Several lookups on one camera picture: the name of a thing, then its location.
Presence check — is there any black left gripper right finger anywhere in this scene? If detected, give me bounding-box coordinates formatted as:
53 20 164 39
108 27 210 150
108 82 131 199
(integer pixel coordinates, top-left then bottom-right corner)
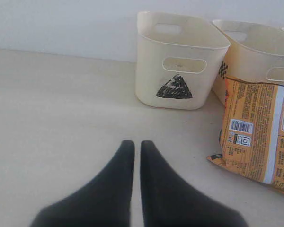
140 140 248 227

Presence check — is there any cream bin triangle mark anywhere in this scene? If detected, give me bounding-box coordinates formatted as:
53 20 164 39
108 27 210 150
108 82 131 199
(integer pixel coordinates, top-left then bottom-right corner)
135 11 231 111

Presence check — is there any orange instant noodle packet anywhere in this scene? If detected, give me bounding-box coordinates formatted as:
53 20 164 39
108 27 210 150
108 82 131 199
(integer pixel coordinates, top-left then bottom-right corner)
208 79 284 194

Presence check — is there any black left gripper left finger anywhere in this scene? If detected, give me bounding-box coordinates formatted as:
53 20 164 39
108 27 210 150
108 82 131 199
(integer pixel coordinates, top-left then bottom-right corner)
31 140 135 227

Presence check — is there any cream bin square mark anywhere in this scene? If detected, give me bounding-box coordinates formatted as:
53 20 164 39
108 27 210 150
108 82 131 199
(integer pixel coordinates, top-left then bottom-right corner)
213 19 284 104

